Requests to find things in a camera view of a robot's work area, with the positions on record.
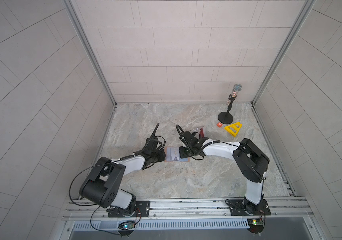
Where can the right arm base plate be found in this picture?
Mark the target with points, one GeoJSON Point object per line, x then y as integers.
{"type": "Point", "coordinates": [245, 207]}

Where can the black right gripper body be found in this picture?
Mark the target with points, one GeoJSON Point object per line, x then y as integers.
{"type": "Point", "coordinates": [186, 151]}

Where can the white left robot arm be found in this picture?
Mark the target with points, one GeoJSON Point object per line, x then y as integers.
{"type": "Point", "coordinates": [102, 186]}

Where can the aluminium mounting rail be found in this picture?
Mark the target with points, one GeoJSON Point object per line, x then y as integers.
{"type": "Point", "coordinates": [211, 208]}

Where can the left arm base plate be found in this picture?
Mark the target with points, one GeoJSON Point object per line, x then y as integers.
{"type": "Point", "coordinates": [135, 209]}

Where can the left green circuit board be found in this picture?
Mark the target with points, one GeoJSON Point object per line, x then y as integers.
{"type": "Point", "coordinates": [127, 226]}

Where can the clear acrylic card stand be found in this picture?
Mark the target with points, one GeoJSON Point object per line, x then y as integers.
{"type": "Point", "coordinates": [197, 130]}

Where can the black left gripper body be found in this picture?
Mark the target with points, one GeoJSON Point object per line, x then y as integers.
{"type": "Point", "coordinates": [157, 156]}

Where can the right circuit board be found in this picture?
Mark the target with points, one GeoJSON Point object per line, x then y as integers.
{"type": "Point", "coordinates": [256, 226]}

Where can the yellow triangle block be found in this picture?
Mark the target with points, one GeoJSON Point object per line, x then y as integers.
{"type": "Point", "coordinates": [233, 129]}

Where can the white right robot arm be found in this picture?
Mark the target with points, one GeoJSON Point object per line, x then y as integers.
{"type": "Point", "coordinates": [252, 162]}

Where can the white ventilation grille strip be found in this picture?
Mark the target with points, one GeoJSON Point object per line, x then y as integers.
{"type": "Point", "coordinates": [181, 224]}

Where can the black microphone stand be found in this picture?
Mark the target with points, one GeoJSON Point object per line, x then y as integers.
{"type": "Point", "coordinates": [226, 118]}

